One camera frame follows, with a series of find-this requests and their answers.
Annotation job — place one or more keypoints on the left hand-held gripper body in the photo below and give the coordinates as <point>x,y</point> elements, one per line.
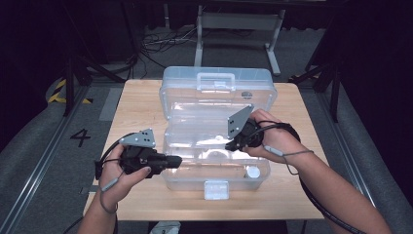
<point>139,159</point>

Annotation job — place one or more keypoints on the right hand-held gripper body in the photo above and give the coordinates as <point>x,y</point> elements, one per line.
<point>246,133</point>

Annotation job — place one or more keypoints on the clear plastic storage box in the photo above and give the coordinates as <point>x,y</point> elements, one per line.
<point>217,130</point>

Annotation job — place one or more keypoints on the person's right hand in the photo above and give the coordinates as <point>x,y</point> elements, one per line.
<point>279,139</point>

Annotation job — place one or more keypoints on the person's left hand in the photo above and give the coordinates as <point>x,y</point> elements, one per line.
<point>113,185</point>

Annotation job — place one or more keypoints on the black metal stand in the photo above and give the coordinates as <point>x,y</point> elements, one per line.
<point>69,84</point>
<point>334,87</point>

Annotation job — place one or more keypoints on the aluminium floor rail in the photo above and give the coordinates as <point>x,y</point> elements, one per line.
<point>344,130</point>
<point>39,169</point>

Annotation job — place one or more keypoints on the grey metal desk frame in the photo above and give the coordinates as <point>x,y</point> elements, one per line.
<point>238,21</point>

